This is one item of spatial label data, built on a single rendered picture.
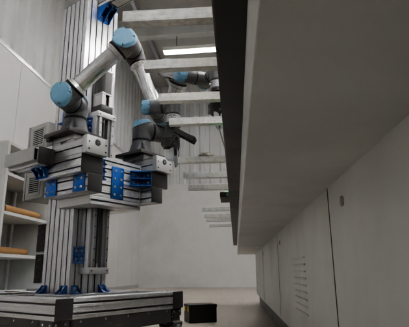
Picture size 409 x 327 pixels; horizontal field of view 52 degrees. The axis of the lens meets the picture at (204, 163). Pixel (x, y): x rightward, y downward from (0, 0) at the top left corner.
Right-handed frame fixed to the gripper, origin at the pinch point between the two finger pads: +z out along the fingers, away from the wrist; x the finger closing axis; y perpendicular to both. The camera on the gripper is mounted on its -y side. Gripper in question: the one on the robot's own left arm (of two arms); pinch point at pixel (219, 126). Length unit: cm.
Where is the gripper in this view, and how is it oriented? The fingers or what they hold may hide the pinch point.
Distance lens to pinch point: 204.7
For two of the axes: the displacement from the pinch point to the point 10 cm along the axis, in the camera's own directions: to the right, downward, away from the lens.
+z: 0.1, 9.7, -2.5
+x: -9.6, -0.6, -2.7
